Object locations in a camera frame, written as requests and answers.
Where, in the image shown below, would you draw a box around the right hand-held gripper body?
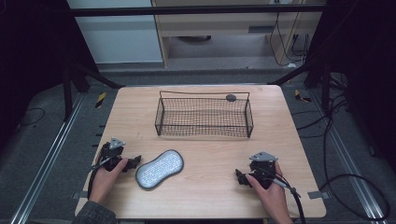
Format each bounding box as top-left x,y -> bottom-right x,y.
247,150 -> 279,190

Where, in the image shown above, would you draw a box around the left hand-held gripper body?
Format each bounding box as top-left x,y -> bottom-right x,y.
98,137 -> 126,173

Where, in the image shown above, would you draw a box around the person's left hand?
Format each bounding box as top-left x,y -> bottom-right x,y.
88,157 -> 130,205

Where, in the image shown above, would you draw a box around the person's right hand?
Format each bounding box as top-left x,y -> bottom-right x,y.
245,161 -> 294,224

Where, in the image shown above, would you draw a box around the grey oval scrubbing pad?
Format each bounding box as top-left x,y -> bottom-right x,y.
134,148 -> 185,191

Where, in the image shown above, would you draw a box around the yellow black striped tape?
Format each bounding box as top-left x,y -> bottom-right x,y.
94,91 -> 107,110
293,89 -> 313,104

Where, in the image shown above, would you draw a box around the grey tape strip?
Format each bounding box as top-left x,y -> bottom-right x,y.
307,190 -> 331,201
71,190 -> 90,201

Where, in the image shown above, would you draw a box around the black metal stand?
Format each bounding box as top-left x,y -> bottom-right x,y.
268,52 -> 348,115
61,55 -> 125,122

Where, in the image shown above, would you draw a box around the white cabinet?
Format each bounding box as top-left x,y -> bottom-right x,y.
65,0 -> 164,65

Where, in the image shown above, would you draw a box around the left hand-held gripper cable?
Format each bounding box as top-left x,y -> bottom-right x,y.
86,156 -> 112,201

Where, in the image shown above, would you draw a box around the hand-held gripper cable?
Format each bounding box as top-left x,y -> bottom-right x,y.
257,167 -> 307,224
86,156 -> 112,201

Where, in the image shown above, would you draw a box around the right hand-held gripper cable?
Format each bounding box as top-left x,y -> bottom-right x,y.
257,167 -> 307,224

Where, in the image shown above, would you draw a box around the aluminium floor rail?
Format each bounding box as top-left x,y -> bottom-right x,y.
8,92 -> 87,224
307,88 -> 387,224

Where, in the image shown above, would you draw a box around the black wire mesh basket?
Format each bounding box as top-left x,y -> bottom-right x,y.
154,90 -> 255,139

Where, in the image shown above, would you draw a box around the black floor cable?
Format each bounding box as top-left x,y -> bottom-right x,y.
17,106 -> 47,128
292,91 -> 392,222

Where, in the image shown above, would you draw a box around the black hanging cables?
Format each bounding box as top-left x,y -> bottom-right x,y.
268,3 -> 312,67

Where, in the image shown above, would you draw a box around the black horizontal frame bar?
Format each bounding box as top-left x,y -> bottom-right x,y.
68,4 -> 326,18

